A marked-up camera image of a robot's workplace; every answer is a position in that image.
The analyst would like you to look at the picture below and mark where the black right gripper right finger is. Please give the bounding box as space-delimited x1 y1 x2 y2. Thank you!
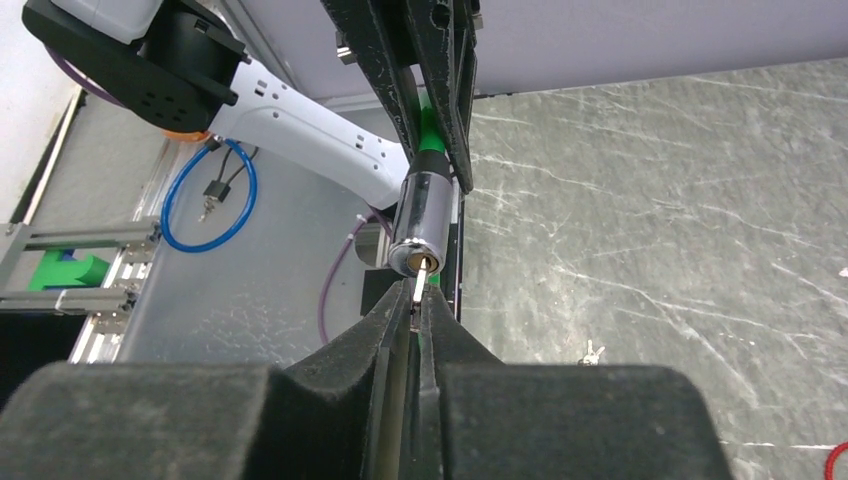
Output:
403 286 731 479

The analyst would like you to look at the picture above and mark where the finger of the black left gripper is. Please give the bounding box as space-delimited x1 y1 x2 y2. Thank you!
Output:
322 0 420 158
405 0 479 194

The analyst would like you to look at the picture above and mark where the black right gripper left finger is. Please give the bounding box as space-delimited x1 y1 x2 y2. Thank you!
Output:
1 281 411 479

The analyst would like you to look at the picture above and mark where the silver key bunch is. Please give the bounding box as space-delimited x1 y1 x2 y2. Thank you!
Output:
577 339 606 366

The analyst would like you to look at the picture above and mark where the green cable loop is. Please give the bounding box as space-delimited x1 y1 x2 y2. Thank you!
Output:
386 89 465 287

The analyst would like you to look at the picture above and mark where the red cable lock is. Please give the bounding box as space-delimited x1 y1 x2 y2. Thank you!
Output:
823 442 848 480

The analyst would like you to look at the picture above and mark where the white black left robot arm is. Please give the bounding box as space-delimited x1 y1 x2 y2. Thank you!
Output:
22 1 480 210

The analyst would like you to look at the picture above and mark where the orange packet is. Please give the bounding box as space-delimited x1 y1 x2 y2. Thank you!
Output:
162 130 210 143

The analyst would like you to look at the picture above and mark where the blue cable lock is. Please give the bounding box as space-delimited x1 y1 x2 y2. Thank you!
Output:
160 139 259 253

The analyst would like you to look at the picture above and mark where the green plastic bracket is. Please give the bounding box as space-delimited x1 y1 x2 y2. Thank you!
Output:
27 249 110 291

